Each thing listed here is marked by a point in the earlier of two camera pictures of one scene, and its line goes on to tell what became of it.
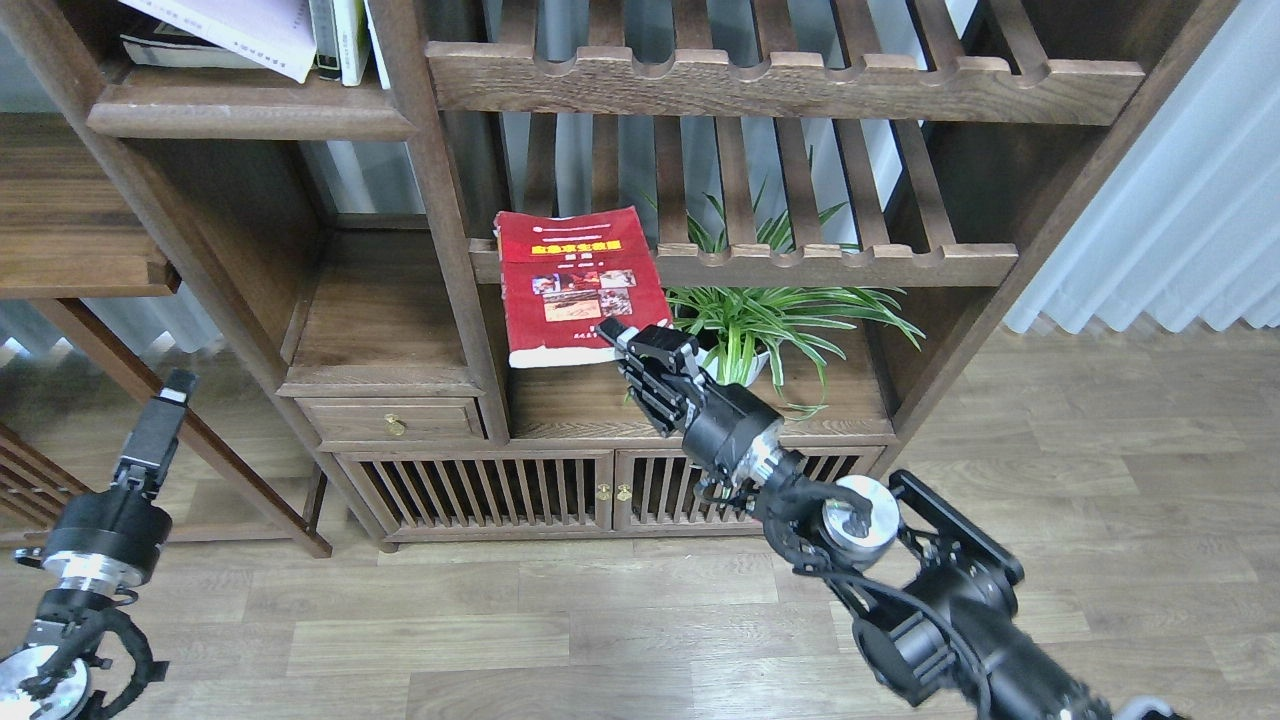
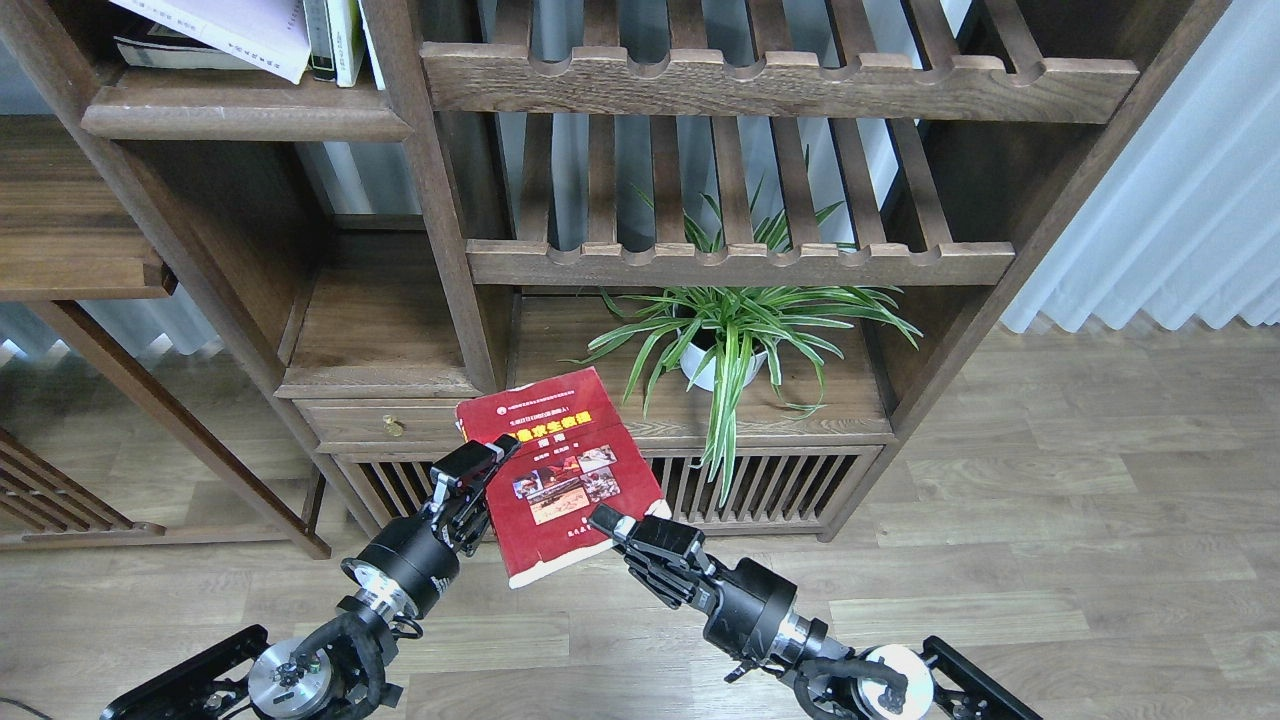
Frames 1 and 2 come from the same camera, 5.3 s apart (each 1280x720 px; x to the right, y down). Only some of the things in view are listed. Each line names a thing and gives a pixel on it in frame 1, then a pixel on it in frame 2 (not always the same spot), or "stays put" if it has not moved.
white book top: x=275 y=34 stays put
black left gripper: x=111 y=537 to x=415 y=558
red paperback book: x=561 y=276 to x=575 y=454
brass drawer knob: x=393 y=426 stays put
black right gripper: x=724 y=426 to x=751 y=612
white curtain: x=1188 y=224 stays put
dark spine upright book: x=324 y=27 stays put
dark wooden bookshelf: x=526 y=267 stays put
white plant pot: x=754 y=365 stays put
